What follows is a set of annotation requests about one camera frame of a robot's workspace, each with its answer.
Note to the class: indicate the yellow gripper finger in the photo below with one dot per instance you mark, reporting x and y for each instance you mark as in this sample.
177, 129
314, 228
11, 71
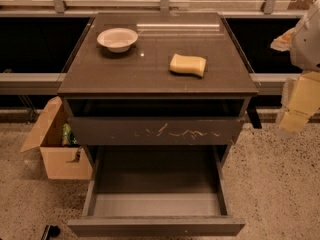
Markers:
300, 101
283, 42

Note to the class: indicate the yellow sponge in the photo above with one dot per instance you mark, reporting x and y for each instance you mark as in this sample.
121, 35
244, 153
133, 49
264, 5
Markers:
188, 65

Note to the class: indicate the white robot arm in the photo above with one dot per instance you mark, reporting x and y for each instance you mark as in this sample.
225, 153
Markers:
305, 44

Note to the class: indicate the dark grey drawer cabinet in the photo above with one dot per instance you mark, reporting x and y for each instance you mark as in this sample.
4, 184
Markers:
139, 84

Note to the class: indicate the open grey middle drawer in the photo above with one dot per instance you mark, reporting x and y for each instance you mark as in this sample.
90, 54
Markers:
156, 191

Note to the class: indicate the scratched grey top drawer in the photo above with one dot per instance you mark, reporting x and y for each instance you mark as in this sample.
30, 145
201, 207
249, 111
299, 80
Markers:
152, 131

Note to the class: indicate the white bowl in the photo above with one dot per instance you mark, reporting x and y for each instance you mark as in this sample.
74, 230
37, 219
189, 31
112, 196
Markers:
117, 40

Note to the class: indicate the green snack bag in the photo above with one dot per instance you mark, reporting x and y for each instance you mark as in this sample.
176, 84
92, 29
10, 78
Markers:
68, 138

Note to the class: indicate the open cardboard box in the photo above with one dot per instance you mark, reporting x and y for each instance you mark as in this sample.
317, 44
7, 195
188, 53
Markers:
60, 162

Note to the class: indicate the black object on floor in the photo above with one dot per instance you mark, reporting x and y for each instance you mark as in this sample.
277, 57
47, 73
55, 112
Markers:
50, 231

